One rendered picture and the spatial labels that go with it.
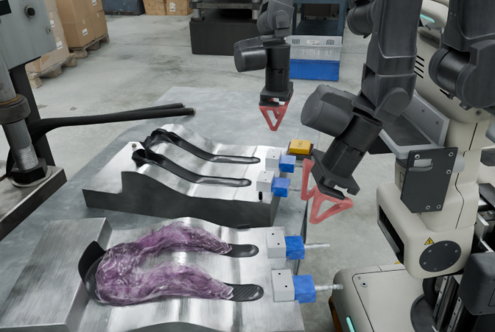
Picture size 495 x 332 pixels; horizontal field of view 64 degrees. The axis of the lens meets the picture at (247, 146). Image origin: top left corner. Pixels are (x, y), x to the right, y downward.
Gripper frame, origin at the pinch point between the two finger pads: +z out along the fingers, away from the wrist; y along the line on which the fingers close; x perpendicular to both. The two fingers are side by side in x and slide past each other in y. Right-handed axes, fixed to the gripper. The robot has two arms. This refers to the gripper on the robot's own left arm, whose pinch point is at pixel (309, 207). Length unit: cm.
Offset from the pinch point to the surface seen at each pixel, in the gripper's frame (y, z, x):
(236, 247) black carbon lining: -6.8, 18.9, -5.5
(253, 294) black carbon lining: 5.4, 18.3, -3.5
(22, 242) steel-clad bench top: -21, 46, -48
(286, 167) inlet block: -30.0, 8.4, 6.1
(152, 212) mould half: -26.3, 31.4, -21.9
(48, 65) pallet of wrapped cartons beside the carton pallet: -380, 157, -133
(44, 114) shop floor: -286, 163, -105
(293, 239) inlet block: -5.8, 12.0, 4.4
